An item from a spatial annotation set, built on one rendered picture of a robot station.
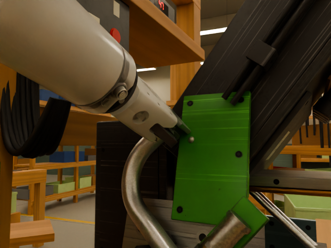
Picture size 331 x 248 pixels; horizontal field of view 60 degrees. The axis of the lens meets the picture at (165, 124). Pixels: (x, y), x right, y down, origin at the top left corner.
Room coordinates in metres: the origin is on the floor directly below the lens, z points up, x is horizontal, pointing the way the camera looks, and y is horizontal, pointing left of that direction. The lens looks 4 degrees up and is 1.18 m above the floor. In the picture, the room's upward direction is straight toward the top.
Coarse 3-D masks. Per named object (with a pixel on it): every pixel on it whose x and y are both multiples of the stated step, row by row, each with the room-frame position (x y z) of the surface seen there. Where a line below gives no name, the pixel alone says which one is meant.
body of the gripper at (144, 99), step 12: (144, 84) 0.37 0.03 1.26; (132, 96) 0.32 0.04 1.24; (144, 96) 0.33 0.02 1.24; (156, 96) 0.38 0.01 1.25; (120, 108) 0.32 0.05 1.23; (132, 108) 0.32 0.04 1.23; (144, 108) 0.33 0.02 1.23; (156, 108) 0.34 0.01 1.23; (168, 108) 0.40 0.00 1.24; (120, 120) 0.33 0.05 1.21; (132, 120) 0.35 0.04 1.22; (144, 120) 0.35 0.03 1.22; (156, 120) 0.36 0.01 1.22; (168, 120) 0.37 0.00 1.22; (144, 132) 0.36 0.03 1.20
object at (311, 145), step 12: (312, 108) 2.81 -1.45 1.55; (300, 132) 2.98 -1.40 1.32; (312, 132) 2.96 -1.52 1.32; (324, 132) 2.84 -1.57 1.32; (300, 144) 3.10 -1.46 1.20; (312, 144) 2.97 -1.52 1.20; (324, 144) 2.84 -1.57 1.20; (276, 168) 3.57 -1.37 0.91; (288, 168) 3.57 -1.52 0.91; (300, 168) 3.57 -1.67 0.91; (324, 168) 3.09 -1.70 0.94; (276, 204) 4.06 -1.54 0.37
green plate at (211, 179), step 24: (192, 96) 0.49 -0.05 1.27; (216, 96) 0.47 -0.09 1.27; (192, 120) 0.48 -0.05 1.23; (216, 120) 0.46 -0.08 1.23; (240, 120) 0.45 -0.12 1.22; (192, 144) 0.47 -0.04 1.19; (216, 144) 0.45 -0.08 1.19; (240, 144) 0.44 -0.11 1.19; (192, 168) 0.46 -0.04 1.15; (216, 168) 0.44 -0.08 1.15; (240, 168) 0.43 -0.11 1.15; (192, 192) 0.45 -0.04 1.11; (216, 192) 0.43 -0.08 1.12; (240, 192) 0.42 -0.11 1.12; (192, 216) 0.44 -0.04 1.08; (216, 216) 0.42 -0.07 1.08
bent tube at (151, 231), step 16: (144, 144) 0.47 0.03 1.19; (160, 144) 0.48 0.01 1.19; (128, 160) 0.48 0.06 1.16; (144, 160) 0.48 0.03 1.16; (128, 176) 0.47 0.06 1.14; (128, 192) 0.46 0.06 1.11; (128, 208) 0.45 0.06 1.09; (144, 208) 0.45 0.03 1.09; (144, 224) 0.43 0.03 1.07; (160, 240) 0.42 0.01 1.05
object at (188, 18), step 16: (176, 16) 1.32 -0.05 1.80; (192, 16) 1.28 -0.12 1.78; (192, 32) 1.28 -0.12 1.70; (0, 64) 0.47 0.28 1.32; (192, 64) 1.28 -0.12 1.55; (0, 80) 0.47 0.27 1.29; (0, 96) 0.47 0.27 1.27; (0, 128) 0.47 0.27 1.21; (0, 144) 0.48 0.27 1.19; (0, 160) 0.48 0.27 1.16; (0, 176) 0.48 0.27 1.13; (0, 192) 0.48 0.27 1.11; (0, 208) 0.48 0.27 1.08; (0, 224) 0.48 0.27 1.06; (0, 240) 0.48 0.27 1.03
